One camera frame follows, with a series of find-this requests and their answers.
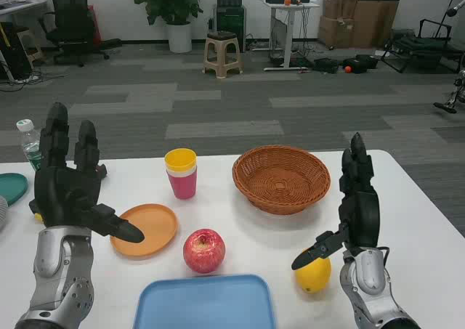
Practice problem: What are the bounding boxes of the white plastic cup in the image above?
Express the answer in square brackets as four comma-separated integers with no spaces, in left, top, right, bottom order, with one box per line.
[165,165,198,179]

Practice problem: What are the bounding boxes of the yellow plastic cup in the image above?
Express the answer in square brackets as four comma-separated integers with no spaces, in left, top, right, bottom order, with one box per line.
[163,148,198,173]

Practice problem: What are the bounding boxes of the red apple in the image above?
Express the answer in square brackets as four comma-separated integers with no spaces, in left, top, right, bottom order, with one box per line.
[182,228,226,274]

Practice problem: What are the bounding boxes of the white standing desk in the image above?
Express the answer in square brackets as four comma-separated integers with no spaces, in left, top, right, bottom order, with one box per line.
[253,0,321,72]

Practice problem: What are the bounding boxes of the black case under desk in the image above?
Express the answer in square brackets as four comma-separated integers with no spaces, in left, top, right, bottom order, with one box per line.
[0,22,36,81]

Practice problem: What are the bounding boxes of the small black floor bag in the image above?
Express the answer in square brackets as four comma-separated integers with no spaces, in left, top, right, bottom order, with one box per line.
[312,57,341,74]

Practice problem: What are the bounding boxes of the pink plastic cup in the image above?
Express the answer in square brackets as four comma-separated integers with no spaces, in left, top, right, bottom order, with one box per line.
[166,171,198,200]

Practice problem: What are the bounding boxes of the black folding frame cot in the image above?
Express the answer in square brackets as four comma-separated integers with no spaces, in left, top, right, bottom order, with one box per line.
[379,18,465,74]

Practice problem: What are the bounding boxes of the black office chair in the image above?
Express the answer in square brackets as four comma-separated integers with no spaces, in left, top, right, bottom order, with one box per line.
[38,0,123,68]

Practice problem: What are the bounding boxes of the blue plastic tray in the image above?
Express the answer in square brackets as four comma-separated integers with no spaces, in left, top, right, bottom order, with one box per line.
[132,273,278,329]

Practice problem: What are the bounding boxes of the beige plastic stool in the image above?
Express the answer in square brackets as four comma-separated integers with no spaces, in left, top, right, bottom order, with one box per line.
[202,31,244,79]

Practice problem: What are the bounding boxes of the clear water bottle green label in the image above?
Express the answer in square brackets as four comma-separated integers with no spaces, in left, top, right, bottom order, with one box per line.
[15,118,44,172]

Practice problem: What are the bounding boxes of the stacked cardboard boxes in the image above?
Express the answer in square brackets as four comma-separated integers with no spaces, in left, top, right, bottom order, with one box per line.
[318,0,403,49]

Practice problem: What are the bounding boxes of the brown wicker basket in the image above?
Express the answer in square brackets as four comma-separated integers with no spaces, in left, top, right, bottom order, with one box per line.
[232,145,331,216]

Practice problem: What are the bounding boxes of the black equipment cabinet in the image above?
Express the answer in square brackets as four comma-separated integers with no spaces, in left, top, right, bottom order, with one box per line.
[216,0,246,53]

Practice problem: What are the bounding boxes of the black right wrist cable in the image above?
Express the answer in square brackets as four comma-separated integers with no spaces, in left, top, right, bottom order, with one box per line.
[377,247,390,272]

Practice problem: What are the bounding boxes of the large black floor bag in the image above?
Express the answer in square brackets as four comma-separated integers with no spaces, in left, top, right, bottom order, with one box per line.
[343,54,379,75]

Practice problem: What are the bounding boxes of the potted green plant white pot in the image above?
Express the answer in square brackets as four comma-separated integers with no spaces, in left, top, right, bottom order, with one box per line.
[133,0,204,54]

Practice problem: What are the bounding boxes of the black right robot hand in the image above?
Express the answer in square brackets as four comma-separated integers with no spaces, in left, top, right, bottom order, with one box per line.
[291,131,381,272]

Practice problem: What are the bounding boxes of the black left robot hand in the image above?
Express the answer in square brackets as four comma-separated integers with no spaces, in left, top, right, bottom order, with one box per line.
[28,102,145,243]

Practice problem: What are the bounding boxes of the grey ribbed round object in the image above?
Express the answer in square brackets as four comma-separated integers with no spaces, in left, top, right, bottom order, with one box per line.
[0,195,9,232]

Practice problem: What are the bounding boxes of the orange plastic plate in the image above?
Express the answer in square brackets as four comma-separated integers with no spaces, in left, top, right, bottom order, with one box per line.
[110,203,179,259]

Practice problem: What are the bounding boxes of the teal plastic plate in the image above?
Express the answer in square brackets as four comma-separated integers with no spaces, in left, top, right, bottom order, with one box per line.
[0,172,29,206]

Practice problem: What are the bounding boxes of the white side desk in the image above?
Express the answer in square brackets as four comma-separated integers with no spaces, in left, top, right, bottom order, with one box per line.
[0,0,48,83]

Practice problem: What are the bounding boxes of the yellow lemon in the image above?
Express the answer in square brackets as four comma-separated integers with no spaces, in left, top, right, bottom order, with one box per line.
[294,247,332,294]

